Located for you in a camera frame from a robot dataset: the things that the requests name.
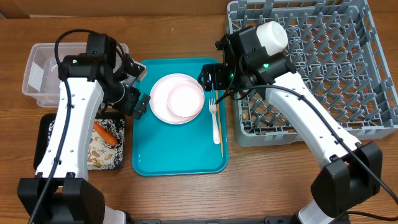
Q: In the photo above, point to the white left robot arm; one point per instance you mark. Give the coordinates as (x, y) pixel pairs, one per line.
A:
(103, 75)

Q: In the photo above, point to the rice and peanut leftovers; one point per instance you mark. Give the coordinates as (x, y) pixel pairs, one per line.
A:
(101, 155)

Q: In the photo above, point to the clear plastic bin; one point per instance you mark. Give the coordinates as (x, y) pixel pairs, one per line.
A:
(41, 72)

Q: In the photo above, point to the grey dishwasher rack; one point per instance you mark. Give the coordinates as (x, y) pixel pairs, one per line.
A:
(336, 50)

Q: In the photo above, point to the orange carrot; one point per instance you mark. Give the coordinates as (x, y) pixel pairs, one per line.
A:
(108, 137)

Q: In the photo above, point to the white bowl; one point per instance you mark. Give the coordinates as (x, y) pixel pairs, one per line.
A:
(273, 37)

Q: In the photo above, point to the small pink bowl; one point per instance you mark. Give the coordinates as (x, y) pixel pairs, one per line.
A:
(185, 100)

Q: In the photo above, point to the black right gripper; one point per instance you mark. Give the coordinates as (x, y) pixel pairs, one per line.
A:
(207, 77)

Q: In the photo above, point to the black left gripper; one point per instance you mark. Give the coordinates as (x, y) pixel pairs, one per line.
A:
(130, 106)

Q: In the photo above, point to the white plastic fork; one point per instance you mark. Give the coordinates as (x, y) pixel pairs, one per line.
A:
(213, 111)

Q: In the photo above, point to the pink plate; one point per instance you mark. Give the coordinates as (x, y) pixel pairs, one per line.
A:
(159, 94)

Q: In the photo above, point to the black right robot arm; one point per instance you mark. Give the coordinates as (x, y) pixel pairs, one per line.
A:
(253, 59)

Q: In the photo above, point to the black plastic tray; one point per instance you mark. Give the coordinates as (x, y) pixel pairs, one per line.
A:
(45, 130)

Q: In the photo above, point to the wooden chopstick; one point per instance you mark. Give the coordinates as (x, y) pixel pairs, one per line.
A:
(219, 125)

